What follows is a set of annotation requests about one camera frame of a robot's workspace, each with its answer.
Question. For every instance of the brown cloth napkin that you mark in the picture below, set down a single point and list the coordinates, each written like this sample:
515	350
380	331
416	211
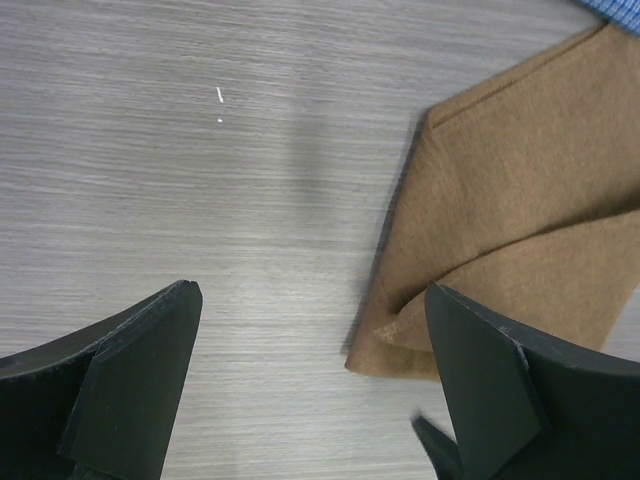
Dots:
523	194

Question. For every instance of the blue checkered cloth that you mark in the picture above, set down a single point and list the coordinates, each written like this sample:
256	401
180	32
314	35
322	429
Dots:
624	14

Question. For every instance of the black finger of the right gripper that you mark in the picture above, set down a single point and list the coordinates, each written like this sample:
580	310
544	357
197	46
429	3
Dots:
441	449

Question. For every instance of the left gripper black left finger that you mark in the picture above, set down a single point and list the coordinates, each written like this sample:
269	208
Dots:
101	402

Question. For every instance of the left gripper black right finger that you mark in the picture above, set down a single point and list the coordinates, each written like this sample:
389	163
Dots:
527	405

